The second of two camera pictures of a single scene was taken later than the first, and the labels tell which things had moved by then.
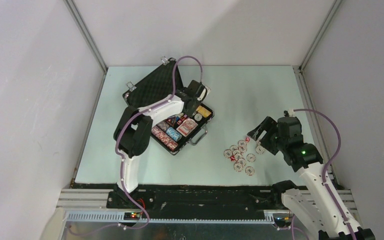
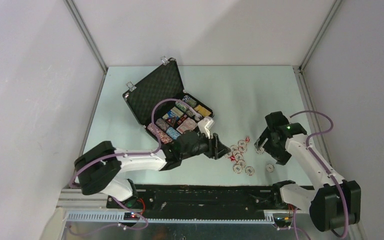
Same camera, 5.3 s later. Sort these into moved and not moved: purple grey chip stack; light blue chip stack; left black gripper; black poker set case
Moved: left black gripper
Not moved: black poker set case; light blue chip stack; purple grey chip stack
